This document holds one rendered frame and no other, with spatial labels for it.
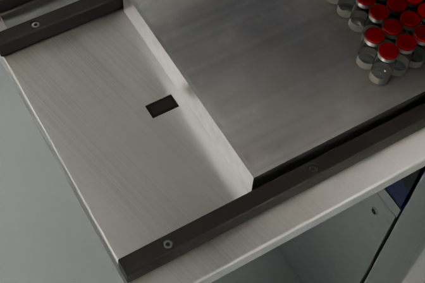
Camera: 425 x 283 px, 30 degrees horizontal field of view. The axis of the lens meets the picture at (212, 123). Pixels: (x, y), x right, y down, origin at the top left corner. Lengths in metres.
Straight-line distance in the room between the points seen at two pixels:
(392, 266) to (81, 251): 0.73
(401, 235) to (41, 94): 0.55
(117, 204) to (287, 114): 0.19
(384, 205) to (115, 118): 0.47
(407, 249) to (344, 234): 0.18
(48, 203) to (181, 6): 0.95
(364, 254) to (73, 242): 0.69
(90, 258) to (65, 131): 0.92
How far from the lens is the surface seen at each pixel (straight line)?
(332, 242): 1.34
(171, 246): 0.70
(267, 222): 0.74
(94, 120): 0.79
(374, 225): 1.18
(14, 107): 1.89
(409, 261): 1.14
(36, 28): 0.84
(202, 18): 0.87
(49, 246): 1.71
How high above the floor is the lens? 1.54
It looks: 57 degrees down
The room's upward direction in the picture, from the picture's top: 4 degrees clockwise
